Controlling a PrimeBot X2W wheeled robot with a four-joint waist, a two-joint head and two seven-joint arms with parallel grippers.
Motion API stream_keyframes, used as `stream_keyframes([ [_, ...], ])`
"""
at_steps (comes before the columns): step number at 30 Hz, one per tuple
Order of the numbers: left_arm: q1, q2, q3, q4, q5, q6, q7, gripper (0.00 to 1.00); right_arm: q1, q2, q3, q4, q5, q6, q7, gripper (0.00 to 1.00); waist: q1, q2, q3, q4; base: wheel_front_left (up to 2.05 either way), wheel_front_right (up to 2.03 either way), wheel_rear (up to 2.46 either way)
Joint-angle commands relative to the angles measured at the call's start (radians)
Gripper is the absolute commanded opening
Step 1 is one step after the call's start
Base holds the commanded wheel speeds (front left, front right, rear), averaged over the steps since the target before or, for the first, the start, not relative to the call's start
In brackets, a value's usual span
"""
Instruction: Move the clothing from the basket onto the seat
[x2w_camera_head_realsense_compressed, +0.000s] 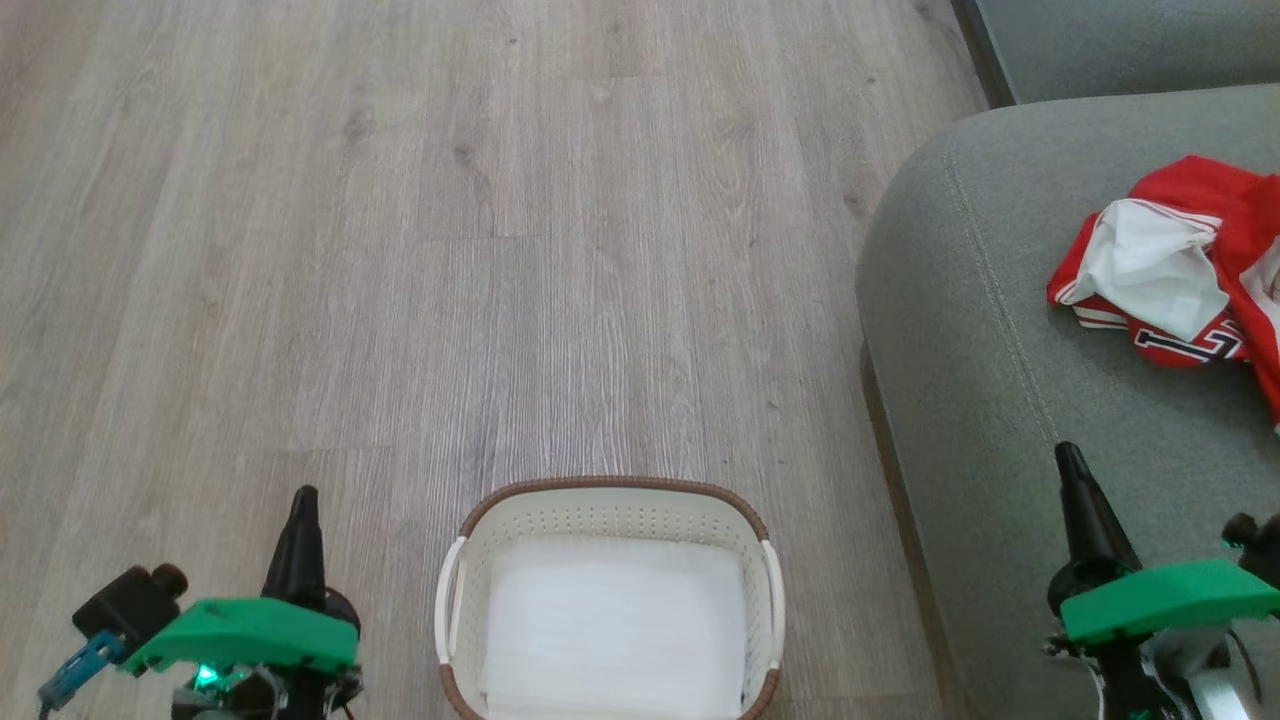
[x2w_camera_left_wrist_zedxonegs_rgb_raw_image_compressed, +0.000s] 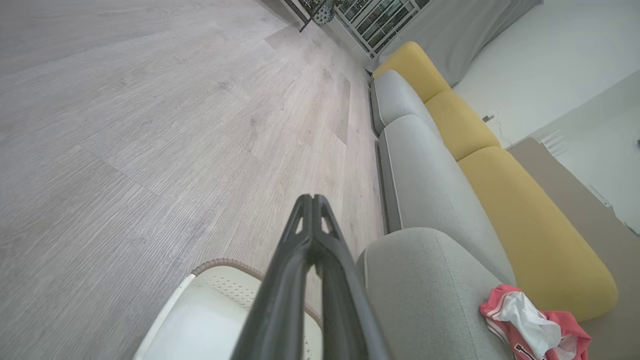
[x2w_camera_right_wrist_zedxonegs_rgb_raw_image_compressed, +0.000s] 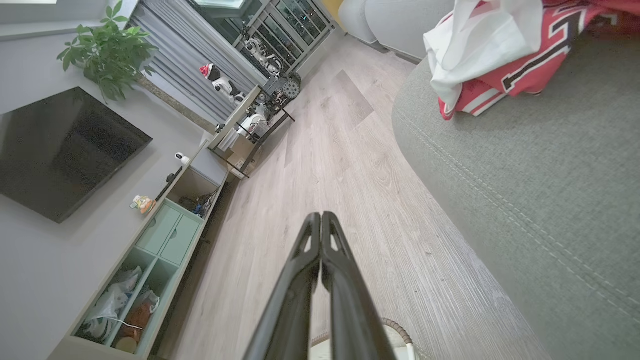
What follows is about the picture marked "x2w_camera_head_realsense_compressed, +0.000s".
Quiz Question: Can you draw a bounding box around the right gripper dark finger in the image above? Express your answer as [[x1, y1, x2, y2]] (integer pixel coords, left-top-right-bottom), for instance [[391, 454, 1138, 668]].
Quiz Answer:
[[1054, 442, 1143, 573]]

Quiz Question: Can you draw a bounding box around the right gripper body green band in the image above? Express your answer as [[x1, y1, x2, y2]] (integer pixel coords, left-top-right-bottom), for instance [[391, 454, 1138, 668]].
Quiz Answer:
[[1046, 556, 1280, 647]]

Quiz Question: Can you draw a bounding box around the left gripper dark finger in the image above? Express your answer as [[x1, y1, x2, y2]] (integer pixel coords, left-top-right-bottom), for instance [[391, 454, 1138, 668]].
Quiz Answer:
[[262, 486, 333, 611]]

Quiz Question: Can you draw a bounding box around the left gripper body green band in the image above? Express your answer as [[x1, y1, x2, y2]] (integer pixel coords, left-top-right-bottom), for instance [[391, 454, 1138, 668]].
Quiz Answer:
[[120, 597, 361, 701]]

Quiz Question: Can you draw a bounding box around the red white basketball jersey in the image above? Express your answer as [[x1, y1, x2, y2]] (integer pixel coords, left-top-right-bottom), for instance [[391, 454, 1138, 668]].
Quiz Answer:
[[1047, 155, 1280, 433]]

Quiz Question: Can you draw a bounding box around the white perforated laundry basket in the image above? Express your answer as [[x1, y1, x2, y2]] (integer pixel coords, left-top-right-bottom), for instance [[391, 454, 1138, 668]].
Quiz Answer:
[[434, 476, 787, 720]]

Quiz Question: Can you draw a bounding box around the grey sofa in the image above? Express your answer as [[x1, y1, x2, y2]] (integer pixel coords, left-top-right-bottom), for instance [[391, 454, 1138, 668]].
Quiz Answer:
[[855, 85, 1280, 720]]

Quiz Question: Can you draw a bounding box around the grey sofa section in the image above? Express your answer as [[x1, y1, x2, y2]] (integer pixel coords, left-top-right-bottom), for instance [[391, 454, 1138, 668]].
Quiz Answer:
[[955, 0, 1280, 108]]

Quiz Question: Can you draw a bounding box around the blue cable connector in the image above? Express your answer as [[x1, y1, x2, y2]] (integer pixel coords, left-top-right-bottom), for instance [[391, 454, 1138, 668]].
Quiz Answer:
[[38, 630, 128, 713]]

